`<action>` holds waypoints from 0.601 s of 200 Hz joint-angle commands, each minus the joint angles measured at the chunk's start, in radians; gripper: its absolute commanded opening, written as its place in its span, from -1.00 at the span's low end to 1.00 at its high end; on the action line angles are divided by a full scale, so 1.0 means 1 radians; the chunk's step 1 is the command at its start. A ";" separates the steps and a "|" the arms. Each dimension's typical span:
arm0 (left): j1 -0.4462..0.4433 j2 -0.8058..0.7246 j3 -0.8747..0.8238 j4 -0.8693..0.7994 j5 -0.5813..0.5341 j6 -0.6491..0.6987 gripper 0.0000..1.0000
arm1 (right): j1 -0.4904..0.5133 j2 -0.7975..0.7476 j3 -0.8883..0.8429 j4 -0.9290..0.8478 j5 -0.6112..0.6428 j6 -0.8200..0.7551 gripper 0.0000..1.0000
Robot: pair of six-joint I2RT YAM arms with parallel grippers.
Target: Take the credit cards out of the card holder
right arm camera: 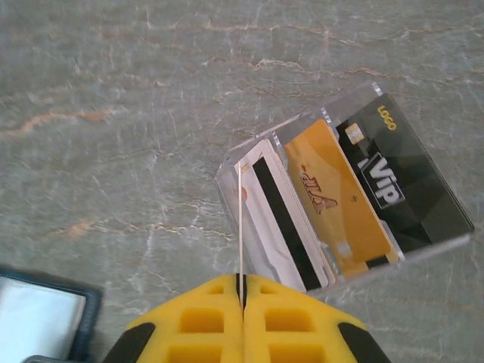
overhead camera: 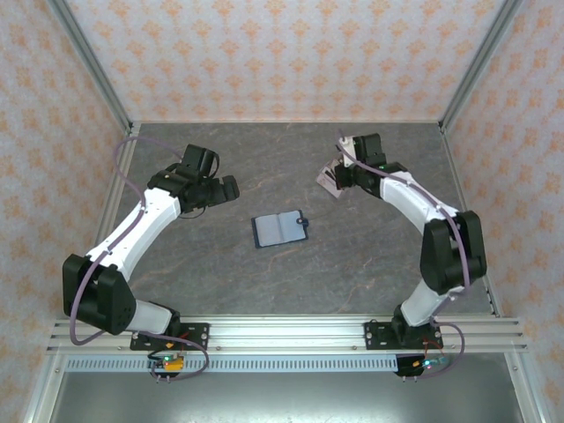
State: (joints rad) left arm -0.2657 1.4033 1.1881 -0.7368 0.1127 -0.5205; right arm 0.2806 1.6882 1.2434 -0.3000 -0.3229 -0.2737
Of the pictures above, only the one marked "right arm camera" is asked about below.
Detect navy blue card holder wallet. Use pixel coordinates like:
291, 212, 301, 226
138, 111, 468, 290
0, 266, 105, 363

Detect white card black stripe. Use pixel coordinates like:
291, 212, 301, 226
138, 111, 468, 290
247, 138, 337, 293

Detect thin white card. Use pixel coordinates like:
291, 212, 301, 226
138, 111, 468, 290
236, 160, 247, 309

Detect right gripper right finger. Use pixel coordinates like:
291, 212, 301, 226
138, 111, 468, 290
244, 274, 392, 363

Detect black VIP card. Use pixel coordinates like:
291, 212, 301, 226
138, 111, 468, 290
334, 94, 476, 254

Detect gold card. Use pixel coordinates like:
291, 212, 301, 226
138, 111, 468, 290
283, 119, 402, 276

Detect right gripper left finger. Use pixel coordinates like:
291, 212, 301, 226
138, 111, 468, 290
101, 274, 245, 363

